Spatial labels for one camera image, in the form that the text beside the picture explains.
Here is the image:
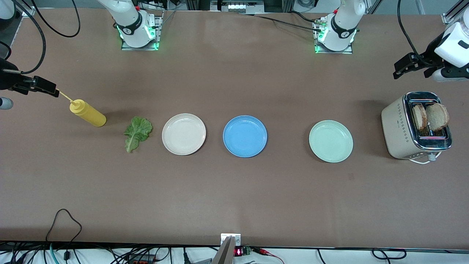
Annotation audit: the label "grey metal bar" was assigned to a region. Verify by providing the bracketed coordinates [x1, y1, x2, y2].
[212, 236, 236, 264]

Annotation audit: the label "white power strip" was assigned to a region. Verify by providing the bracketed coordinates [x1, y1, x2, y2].
[139, 0, 173, 10]

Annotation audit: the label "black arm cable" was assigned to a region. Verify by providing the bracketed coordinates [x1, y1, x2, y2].
[0, 0, 81, 74]
[397, 0, 446, 66]

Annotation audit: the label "blue round plate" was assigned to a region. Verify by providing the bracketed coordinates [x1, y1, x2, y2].
[223, 115, 268, 158]

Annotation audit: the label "aluminium frame corner profile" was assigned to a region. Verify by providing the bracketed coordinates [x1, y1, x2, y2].
[15, 5, 36, 17]
[442, 0, 469, 25]

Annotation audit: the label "silver mounting bracket plate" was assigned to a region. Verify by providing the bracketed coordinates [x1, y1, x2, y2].
[221, 234, 241, 247]

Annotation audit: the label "yellow mustard squeeze bottle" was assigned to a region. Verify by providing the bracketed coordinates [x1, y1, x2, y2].
[55, 88, 107, 128]

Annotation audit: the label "brown bread slice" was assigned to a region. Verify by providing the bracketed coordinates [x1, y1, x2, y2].
[411, 104, 428, 132]
[425, 103, 450, 132]

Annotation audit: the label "white round plate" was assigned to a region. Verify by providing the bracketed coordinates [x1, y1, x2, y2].
[162, 113, 207, 156]

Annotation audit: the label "black coiled cable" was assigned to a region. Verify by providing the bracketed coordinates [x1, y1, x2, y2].
[372, 248, 407, 260]

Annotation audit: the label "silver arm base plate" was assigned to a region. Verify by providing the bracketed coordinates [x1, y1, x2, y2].
[121, 10, 163, 51]
[313, 20, 354, 55]

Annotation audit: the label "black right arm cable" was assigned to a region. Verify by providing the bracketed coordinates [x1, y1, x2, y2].
[0, 0, 81, 74]

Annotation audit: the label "pale green round plate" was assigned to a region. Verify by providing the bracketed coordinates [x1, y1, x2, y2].
[309, 120, 354, 163]

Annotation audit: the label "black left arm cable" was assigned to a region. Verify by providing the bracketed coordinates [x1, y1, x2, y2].
[397, 0, 446, 66]

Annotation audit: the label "beige chrome toaster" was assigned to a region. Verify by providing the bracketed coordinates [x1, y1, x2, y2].
[381, 91, 453, 160]

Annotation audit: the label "green lettuce leaf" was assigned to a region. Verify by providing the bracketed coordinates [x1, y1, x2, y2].
[124, 116, 153, 153]

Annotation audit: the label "short black base cable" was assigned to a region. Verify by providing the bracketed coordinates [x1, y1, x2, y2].
[289, 10, 319, 24]

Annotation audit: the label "red clip lead wires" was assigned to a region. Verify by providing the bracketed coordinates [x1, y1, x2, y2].
[252, 247, 285, 264]

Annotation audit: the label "long black base cable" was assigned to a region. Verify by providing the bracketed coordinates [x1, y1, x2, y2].
[238, 13, 324, 33]

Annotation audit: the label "black box with white lights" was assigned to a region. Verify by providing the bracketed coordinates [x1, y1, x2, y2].
[210, 0, 265, 14]

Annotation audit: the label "thin black looped cable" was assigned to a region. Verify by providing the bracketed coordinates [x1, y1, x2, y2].
[45, 209, 82, 245]

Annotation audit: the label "white toaster power cord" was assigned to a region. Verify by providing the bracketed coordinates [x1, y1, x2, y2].
[409, 152, 442, 164]

